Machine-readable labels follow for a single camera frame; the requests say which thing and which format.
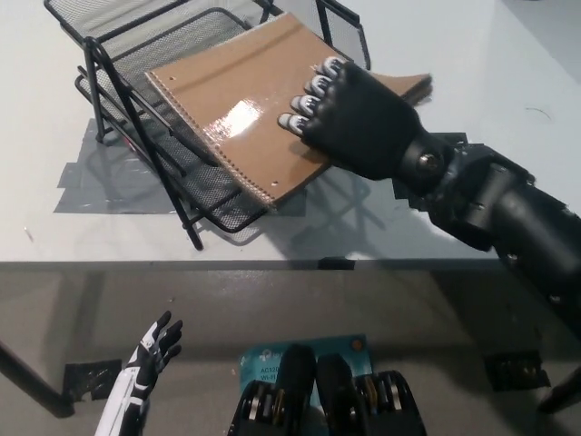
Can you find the grey duct tape patch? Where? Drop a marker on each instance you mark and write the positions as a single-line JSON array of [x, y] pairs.
[[91, 191]]

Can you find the black tape square patch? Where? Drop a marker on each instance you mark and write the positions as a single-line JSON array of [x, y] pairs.
[[447, 138]]

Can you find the black mesh two-tier file tray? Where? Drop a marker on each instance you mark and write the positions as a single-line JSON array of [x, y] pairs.
[[213, 200]]

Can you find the black metal table leg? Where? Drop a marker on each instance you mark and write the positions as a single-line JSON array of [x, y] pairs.
[[32, 377]]

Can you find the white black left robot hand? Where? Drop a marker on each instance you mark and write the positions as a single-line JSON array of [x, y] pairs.
[[136, 377]]

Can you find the thin black curled thread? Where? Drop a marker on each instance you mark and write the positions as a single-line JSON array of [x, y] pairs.
[[538, 112]]

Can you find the black floor tape patch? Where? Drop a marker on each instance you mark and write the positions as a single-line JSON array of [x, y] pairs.
[[517, 372], [91, 379]]

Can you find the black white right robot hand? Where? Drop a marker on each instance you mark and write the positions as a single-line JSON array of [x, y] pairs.
[[367, 122]]

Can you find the spiral-bound notebook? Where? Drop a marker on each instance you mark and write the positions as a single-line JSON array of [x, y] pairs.
[[227, 91]]

